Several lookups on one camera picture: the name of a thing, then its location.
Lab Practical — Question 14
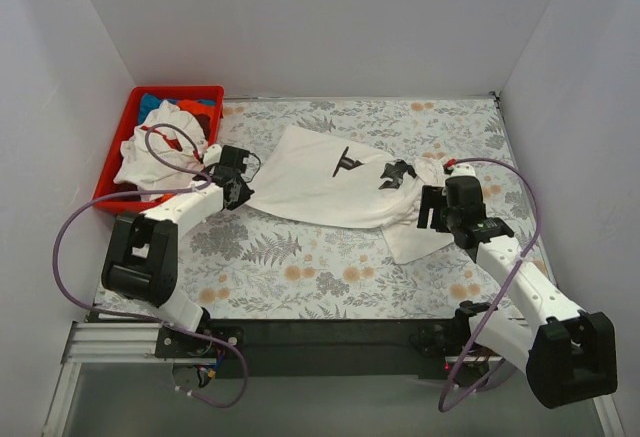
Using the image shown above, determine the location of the white t-shirt with black print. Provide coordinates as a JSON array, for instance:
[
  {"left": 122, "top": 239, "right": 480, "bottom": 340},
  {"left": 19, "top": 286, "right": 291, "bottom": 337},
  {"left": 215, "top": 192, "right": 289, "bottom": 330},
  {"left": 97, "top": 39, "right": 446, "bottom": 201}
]
[{"left": 248, "top": 126, "right": 453, "bottom": 264}]

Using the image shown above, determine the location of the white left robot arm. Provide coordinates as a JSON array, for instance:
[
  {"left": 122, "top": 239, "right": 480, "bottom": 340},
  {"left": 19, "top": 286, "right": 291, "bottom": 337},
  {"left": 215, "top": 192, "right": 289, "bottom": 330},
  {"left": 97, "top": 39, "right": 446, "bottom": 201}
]
[{"left": 101, "top": 145, "right": 253, "bottom": 357}]

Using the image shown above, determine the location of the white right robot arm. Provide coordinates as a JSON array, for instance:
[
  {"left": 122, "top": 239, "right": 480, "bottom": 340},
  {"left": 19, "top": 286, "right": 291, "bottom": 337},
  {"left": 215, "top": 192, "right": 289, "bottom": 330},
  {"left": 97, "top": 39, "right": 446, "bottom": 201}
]
[{"left": 418, "top": 158, "right": 618, "bottom": 409}]

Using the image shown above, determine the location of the white t-shirt red trim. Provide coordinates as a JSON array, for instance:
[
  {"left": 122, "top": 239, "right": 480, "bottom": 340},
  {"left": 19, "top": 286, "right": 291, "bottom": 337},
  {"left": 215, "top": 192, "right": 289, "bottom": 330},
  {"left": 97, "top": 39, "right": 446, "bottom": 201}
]
[{"left": 113, "top": 100, "right": 209, "bottom": 192}]

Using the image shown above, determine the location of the floral patterned table mat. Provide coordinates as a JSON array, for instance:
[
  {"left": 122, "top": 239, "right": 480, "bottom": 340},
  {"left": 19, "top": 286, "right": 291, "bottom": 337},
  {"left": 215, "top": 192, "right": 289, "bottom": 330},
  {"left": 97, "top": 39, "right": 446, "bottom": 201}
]
[{"left": 179, "top": 99, "right": 534, "bottom": 319}]

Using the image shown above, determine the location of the red plastic bin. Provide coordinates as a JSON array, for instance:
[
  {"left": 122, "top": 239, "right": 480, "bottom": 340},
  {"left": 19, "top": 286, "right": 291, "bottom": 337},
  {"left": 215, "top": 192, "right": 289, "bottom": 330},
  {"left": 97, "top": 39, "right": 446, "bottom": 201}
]
[{"left": 94, "top": 85, "right": 224, "bottom": 198}]

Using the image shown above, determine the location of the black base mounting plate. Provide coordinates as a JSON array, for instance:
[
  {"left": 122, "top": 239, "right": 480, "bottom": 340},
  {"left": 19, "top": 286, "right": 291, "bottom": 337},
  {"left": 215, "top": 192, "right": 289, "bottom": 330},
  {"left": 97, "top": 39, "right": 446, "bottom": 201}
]
[{"left": 153, "top": 320, "right": 496, "bottom": 381}]

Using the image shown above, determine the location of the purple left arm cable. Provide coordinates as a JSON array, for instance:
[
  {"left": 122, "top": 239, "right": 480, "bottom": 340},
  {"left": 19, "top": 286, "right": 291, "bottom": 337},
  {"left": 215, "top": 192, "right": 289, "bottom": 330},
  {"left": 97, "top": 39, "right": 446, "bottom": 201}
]
[{"left": 52, "top": 123, "right": 249, "bottom": 409}]

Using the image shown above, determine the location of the aluminium frame rail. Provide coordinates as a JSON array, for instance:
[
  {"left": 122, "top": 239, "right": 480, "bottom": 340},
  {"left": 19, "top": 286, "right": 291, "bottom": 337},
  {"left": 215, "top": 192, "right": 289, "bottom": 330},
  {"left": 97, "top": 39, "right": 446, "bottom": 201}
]
[{"left": 60, "top": 320, "right": 531, "bottom": 364}]

